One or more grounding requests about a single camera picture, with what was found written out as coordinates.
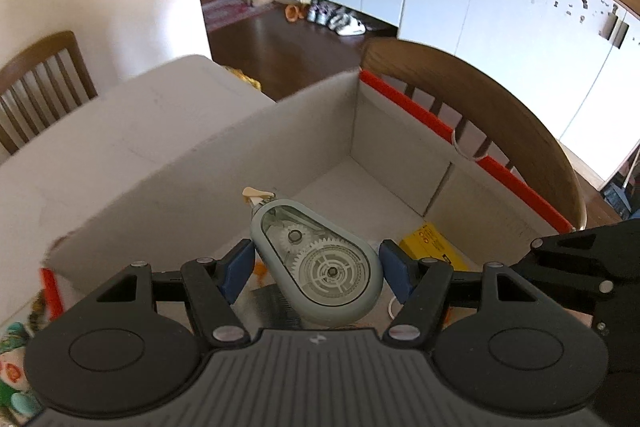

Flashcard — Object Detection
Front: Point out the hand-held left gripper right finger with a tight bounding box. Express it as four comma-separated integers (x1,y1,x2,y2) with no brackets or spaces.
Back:
378,240,538,351

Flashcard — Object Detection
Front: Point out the grey sneaker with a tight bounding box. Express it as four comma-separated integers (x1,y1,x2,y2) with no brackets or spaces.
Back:
306,0,339,26

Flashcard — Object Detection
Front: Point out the grey correction tape dispenser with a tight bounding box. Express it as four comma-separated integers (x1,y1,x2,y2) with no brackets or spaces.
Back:
242,187,385,327

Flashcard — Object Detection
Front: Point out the green patterned pouch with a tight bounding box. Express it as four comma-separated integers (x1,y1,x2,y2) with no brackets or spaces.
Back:
0,297,56,423

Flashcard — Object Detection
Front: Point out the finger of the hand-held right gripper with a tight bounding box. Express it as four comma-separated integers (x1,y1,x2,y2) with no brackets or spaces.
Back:
514,219,640,314

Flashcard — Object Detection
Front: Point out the yellow cloth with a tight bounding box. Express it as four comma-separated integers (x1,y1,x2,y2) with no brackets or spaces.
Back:
222,66,264,90

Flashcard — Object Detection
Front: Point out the white sneaker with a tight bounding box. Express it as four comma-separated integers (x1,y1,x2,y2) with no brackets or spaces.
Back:
330,9,369,36

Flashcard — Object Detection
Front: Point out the wooden curved-back chair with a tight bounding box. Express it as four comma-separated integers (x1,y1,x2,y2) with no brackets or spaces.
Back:
360,38,587,233

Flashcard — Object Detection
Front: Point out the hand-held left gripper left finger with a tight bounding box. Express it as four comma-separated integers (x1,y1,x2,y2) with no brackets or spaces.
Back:
95,240,256,349

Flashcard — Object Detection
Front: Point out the red cardboard box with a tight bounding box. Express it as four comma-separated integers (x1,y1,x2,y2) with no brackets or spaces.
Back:
40,68,574,343

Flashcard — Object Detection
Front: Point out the wooden slat-back chair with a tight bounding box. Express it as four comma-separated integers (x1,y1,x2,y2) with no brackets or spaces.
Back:
0,31,99,156

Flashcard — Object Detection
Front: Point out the yellow tube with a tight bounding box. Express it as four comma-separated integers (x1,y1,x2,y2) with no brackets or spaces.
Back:
399,222,474,271

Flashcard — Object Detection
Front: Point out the pink patterned rug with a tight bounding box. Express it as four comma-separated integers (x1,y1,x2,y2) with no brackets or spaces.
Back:
202,0,277,32

